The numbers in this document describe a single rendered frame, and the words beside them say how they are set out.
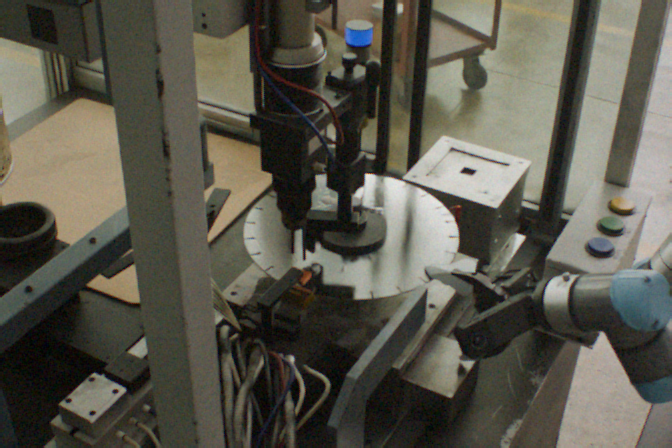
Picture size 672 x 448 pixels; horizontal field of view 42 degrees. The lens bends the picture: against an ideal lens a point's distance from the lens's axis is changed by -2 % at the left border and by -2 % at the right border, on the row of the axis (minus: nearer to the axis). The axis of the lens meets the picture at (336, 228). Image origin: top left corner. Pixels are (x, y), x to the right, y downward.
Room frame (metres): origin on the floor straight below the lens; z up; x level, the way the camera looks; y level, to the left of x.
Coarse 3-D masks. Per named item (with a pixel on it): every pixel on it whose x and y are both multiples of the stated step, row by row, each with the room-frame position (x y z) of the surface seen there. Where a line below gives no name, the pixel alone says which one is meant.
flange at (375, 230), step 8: (336, 208) 1.18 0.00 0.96; (368, 216) 1.16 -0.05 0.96; (376, 216) 1.16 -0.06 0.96; (360, 224) 1.12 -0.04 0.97; (368, 224) 1.13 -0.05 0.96; (376, 224) 1.14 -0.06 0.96; (384, 224) 1.14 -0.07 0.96; (328, 232) 1.11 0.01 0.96; (336, 232) 1.11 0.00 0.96; (344, 232) 1.11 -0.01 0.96; (360, 232) 1.11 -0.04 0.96; (368, 232) 1.11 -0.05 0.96; (376, 232) 1.12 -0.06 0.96; (384, 232) 1.12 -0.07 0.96; (328, 240) 1.09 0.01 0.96; (336, 240) 1.09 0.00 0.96; (344, 240) 1.09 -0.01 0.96; (352, 240) 1.09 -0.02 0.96; (360, 240) 1.09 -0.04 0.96; (368, 240) 1.10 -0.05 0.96; (376, 240) 1.10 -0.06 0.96; (336, 248) 1.08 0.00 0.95; (344, 248) 1.08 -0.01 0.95; (352, 248) 1.08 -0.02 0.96; (360, 248) 1.08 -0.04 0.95; (368, 248) 1.09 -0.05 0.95
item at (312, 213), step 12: (348, 204) 1.05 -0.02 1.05; (312, 216) 1.06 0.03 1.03; (324, 216) 1.06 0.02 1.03; (336, 216) 1.06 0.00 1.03; (348, 216) 1.05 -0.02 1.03; (312, 228) 1.05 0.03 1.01; (324, 228) 1.05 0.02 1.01; (336, 228) 1.05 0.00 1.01; (348, 228) 1.05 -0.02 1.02; (312, 240) 1.05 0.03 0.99; (312, 252) 1.05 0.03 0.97
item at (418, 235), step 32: (320, 192) 1.24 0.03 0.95; (384, 192) 1.24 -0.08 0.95; (416, 192) 1.24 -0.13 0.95; (256, 224) 1.14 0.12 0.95; (416, 224) 1.15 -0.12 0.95; (448, 224) 1.16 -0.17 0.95; (256, 256) 1.06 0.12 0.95; (288, 256) 1.06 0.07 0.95; (320, 256) 1.07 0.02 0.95; (352, 256) 1.07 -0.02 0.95; (384, 256) 1.07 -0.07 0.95; (416, 256) 1.07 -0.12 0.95; (448, 256) 1.07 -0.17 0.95; (320, 288) 0.99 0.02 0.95; (352, 288) 0.99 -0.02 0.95; (384, 288) 0.99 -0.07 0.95
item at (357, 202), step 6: (360, 192) 1.17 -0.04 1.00; (324, 198) 1.15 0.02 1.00; (330, 198) 1.14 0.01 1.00; (354, 198) 1.14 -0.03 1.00; (330, 204) 1.14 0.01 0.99; (336, 204) 1.14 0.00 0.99; (354, 204) 1.12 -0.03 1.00; (360, 204) 1.13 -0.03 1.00; (354, 210) 1.12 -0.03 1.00; (360, 210) 1.13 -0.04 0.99; (366, 210) 1.12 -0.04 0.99; (372, 210) 1.12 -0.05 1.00; (378, 210) 1.12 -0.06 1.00; (360, 216) 1.13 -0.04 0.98
